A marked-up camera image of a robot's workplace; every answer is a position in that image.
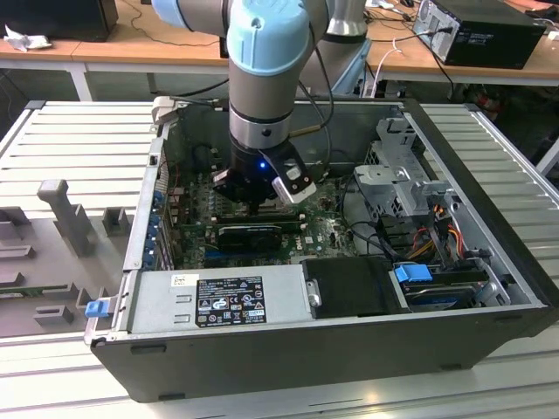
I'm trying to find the grey power supply with label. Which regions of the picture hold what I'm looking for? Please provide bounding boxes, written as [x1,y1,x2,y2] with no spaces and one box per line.
[128,264,316,335]

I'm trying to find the white cable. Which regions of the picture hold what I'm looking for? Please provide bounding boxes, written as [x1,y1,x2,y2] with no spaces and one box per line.
[372,37,405,98]

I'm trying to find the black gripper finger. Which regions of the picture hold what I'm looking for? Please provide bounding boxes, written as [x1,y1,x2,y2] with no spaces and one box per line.
[211,168,260,216]

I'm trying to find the green motherboard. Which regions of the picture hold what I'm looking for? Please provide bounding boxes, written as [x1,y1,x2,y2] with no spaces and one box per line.
[168,168,364,270]

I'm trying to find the long wooden desk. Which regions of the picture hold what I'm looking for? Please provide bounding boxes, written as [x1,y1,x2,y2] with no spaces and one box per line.
[0,0,232,104]

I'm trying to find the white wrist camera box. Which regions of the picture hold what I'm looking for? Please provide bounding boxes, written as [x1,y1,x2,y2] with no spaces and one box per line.
[271,167,318,205]

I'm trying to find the grey metal drive cage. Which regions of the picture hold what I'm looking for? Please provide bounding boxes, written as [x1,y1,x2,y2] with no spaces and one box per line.
[352,115,460,220]

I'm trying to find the hard disk drive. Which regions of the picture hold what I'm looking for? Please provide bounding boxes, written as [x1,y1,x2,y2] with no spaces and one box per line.
[404,282,478,313]

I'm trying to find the large black box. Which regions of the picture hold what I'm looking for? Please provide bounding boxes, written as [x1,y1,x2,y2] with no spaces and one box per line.
[0,0,120,43]

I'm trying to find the blue disk carrier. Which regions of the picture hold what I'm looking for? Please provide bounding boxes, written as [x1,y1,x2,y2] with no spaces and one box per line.
[392,264,431,292]

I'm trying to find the black desktop computer tower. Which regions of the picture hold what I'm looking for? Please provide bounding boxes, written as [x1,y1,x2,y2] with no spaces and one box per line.
[412,0,549,71]

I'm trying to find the black open PC case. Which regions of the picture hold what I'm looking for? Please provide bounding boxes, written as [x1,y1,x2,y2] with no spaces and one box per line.
[82,96,559,403]

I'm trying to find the black RAM stick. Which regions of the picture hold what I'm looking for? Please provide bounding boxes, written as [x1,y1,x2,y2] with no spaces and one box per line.
[213,207,303,223]

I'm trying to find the pale blue teach pendant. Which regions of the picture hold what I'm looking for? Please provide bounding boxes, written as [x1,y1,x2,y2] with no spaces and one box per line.
[331,39,373,98]

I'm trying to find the grey parts rack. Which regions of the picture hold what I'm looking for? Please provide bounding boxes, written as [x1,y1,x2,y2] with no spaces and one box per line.
[0,178,137,340]

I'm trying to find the wooden desk with computer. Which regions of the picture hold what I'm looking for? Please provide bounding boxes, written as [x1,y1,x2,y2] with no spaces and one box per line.
[365,0,559,89]

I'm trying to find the black plastic air shroud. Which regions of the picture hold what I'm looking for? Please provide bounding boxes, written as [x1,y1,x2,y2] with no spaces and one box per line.
[300,257,410,319]

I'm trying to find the crumpled white paper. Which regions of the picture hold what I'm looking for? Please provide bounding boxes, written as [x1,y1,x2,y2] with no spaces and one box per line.
[3,24,54,53]

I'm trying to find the coloured power wire bundle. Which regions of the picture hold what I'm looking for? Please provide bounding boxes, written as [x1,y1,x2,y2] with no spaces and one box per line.
[410,208,465,263]

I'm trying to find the grey case release handle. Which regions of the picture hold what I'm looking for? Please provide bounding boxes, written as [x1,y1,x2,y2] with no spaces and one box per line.
[151,96,178,130]

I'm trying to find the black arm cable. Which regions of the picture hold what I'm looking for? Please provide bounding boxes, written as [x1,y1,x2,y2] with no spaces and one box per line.
[174,21,336,180]

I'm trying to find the green circuit board strip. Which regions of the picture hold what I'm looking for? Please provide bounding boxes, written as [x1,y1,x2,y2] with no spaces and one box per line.
[0,285,45,299]

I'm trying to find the black graphics card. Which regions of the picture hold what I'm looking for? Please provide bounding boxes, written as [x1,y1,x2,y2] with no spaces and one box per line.
[217,223,283,252]

